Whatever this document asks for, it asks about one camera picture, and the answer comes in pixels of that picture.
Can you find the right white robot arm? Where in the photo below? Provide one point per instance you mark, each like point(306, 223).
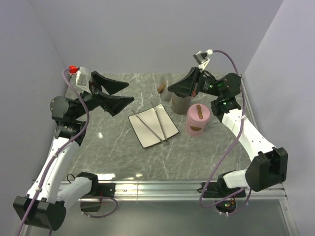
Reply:
point(268, 165)

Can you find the grey cylindrical container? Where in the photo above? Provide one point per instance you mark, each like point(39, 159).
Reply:
point(180, 103)

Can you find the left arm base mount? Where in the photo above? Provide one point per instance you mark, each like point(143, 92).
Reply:
point(100, 201)

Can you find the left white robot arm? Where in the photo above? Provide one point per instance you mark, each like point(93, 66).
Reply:
point(44, 205)

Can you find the pink lid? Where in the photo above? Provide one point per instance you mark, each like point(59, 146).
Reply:
point(198, 113)

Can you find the pink cylindrical container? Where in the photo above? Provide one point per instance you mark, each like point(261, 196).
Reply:
point(194, 128)

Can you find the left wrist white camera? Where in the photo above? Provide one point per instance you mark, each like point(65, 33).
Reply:
point(82, 78)

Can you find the grey lid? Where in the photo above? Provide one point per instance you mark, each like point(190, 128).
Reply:
point(165, 82)

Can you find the white square plate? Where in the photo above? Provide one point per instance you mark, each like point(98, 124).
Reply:
point(169, 126)

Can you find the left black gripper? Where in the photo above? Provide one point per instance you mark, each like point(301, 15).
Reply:
point(113, 104)

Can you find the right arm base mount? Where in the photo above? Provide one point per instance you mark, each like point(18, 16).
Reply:
point(216, 190)

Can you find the metal tongs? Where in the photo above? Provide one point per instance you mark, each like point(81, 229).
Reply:
point(148, 127)

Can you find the aluminium rail frame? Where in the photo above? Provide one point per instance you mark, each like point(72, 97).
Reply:
point(176, 189)

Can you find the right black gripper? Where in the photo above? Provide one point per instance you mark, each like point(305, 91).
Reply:
point(187, 85)

